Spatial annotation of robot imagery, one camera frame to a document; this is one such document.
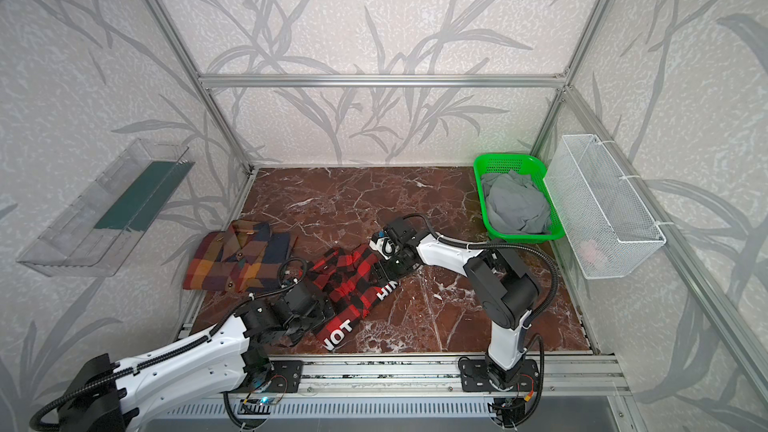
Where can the white wire mesh basket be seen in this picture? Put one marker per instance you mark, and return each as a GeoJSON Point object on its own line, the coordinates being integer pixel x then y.
{"type": "Point", "coordinates": [608, 226]}

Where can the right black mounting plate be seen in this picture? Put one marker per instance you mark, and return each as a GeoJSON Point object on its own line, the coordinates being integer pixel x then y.
{"type": "Point", "coordinates": [481, 375]}

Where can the green plastic basket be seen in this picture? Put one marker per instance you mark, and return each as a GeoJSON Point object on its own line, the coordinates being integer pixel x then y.
{"type": "Point", "coordinates": [524, 165]}

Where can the black mounting plate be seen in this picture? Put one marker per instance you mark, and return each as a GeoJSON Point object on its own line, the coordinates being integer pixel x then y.
{"type": "Point", "coordinates": [283, 378]}
{"type": "Point", "coordinates": [481, 375]}

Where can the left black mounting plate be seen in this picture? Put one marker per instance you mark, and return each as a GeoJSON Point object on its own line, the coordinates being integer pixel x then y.
{"type": "Point", "coordinates": [283, 378]}

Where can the red black plaid shirt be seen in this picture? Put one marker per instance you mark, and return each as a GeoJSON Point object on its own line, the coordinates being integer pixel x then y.
{"type": "Point", "coordinates": [354, 282]}

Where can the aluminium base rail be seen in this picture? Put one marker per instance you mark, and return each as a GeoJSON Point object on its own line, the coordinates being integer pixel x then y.
{"type": "Point", "coordinates": [437, 375]}

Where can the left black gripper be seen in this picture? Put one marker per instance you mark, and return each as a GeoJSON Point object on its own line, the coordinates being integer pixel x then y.
{"type": "Point", "coordinates": [313, 306]}

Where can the folded multicolour plaid shirt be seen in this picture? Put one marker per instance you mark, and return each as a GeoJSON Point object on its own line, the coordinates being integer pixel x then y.
{"type": "Point", "coordinates": [245, 257]}

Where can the clear plastic wall tray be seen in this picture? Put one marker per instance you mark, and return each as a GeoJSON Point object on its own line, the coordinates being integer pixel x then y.
{"type": "Point", "coordinates": [94, 235]}

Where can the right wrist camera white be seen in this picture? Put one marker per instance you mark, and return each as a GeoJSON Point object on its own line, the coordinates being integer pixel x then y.
{"type": "Point", "coordinates": [381, 243]}

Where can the grey shirt in basket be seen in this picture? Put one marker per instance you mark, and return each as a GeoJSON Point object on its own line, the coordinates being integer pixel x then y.
{"type": "Point", "coordinates": [514, 205]}

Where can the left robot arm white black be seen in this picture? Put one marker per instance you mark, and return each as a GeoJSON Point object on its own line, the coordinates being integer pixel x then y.
{"type": "Point", "coordinates": [123, 395]}

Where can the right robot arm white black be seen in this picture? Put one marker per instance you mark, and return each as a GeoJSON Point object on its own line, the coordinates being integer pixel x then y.
{"type": "Point", "coordinates": [501, 281]}

